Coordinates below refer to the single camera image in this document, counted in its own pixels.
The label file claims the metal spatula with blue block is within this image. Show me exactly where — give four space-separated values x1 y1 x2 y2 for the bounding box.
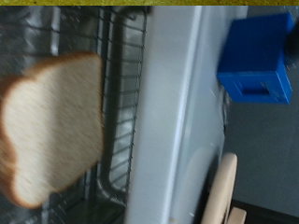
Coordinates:
216 12 299 105

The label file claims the silver toaster oven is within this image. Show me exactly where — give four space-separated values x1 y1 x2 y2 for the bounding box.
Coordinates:
0 5 299 224

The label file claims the round wooden board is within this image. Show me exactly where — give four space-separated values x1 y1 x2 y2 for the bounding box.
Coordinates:
200 152 239 224

